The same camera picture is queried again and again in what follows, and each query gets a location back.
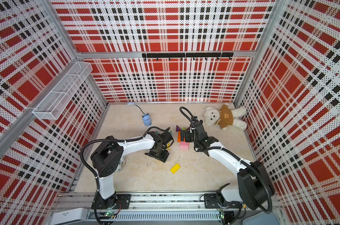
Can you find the yellow block bottom centre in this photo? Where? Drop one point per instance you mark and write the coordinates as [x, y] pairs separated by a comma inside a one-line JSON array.
[[175, 168]]

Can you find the grey bin bottom right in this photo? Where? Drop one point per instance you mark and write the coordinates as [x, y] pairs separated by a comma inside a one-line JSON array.
[[262, 219]]

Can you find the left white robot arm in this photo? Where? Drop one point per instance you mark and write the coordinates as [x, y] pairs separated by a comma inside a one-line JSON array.
[[107, 156]]

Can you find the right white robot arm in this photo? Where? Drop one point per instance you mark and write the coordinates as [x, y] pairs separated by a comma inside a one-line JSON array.
[[254, 185]]

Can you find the orange block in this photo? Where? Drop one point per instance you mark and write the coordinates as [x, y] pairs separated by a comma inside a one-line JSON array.
[[179, 137]]

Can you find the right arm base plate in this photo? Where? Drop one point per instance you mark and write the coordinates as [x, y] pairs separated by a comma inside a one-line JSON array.
[[216, 201]]

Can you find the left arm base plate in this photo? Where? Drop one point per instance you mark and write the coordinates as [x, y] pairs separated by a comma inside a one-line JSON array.
[[116, 201]]

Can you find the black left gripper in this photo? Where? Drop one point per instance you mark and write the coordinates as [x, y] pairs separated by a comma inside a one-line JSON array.
[[163, 158]]

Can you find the white teddy bear brown hoodie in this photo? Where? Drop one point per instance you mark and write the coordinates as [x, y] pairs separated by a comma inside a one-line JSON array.
[[225, 117]]

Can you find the white box bottom left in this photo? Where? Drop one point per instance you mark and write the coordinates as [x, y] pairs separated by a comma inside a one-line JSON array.
[[70, 216]]

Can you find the black wall hook rail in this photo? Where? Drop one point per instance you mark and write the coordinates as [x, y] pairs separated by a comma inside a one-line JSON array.
[[188, 55]]

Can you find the blue plastic toy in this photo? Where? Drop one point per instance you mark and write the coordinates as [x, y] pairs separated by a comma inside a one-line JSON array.
[[146, 120]]

